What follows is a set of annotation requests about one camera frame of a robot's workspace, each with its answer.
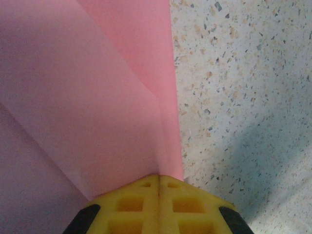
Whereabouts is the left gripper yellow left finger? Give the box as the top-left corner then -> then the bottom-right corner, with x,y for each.
63,173 -> 160,234

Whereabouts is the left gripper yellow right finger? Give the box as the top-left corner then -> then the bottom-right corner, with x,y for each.
159,174 -> 251,234

